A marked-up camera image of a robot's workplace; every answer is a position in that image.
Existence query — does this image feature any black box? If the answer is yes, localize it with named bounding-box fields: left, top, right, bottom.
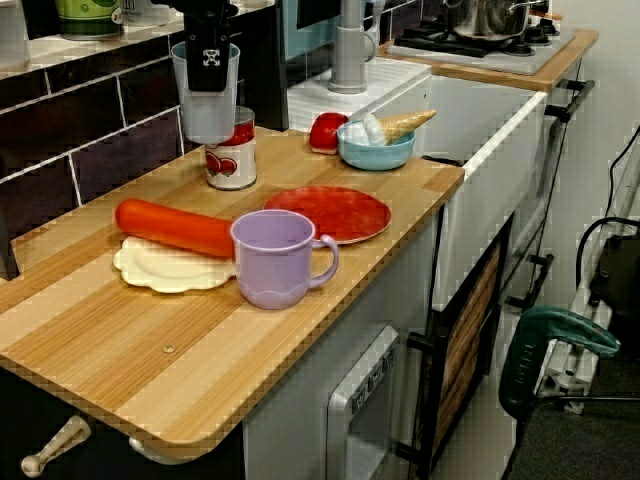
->
left=589, top=234, right=640, bottom=321

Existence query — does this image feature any grey toy faucet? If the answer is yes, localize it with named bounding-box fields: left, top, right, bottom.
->
left=327, top=0, right=377, bottom=95

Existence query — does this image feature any long black cabinet handle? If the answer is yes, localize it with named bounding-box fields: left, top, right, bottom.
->
left=544, top=78, right=596, bottom=121

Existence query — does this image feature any white plastic container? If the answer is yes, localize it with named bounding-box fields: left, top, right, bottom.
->
left=0, top=0, right=32, bottom=71

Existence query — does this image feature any black framed oven door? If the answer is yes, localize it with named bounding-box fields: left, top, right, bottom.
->
left=407, top=214, right=516, bottom=466

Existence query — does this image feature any grey toy stove top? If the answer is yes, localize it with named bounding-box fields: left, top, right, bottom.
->
left=384, top=19, right=579, bottom=76

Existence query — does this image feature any thin black cable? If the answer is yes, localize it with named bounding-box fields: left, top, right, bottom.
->
left=607, top=124, right=640, bottom=221

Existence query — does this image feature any cream tap knob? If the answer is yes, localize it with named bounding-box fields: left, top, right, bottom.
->
left=19, top=415, right=92, bottom=477

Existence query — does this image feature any purple plastic mug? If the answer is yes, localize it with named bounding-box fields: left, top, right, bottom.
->
left=229, top=209, right=340, bottom=311

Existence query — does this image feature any white toy sink unit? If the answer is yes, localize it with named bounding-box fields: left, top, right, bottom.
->
left=287, top=57, right=549, bottom=311

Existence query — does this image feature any cream scalloped plate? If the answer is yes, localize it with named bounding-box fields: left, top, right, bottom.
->
left=112, top=236, right=239, bottom=295

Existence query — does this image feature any grey ice dispenser panel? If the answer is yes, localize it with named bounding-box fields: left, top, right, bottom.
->
left=327, top=324, right=401, bottom=480

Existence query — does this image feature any green labelled can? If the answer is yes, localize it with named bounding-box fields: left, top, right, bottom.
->
left=53, top=0, right=124, bottom=41

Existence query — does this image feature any dark vertical post panel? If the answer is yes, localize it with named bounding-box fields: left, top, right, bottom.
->
left=239, top=0, right=291, bottom=132

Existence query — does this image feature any tomato print tin can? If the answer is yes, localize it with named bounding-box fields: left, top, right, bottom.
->
left=204, top=105, right=258, bottom=192

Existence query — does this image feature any light blue plastic tumbler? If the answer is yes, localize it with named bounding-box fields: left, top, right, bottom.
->
left=170, top=40, right=241, bottom=146

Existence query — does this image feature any looped black cable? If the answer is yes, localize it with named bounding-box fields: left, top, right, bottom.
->
left=574, top=217, right=631, bottom=301

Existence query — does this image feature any white kitchen cabinet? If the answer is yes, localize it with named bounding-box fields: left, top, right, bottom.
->
left=242, top=209, right=441, bottom=480

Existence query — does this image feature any red toy sausage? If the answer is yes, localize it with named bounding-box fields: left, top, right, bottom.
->
left=114, top=198, right=236, bottom=259

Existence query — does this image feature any toy ice cream cone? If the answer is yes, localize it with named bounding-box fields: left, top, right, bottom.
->
left=360, top=108, right=437, bottom=147

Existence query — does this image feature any dark tiled backsplash with shelf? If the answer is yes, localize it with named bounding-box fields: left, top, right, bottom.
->
left=0, top=4, right=281, bottom=236

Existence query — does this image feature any red round plate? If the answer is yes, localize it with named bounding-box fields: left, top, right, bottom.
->
left=263, top=185, right=393, bottom=246

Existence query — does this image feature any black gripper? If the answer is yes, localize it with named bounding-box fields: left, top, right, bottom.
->
left=167, top=0, right=240, bottom=94

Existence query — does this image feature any red and white toy sushi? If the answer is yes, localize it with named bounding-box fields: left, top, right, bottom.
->
left=308, top=111, right=350, bottom=155

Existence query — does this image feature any small white lidded jar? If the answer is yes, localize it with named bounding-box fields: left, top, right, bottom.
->
left=119, top=0, right=171, bottom=27

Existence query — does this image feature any short black cabinet handle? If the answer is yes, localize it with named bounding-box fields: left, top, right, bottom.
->
left=507, top=253, right=555, bottom=309

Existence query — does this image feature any light blue bowl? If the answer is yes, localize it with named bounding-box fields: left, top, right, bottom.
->
left=336, top=119, right=416, bottom=172

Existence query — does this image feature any steel cooking pot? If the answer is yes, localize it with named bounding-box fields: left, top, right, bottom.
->
left=442, top=0, right=544, bottom=44

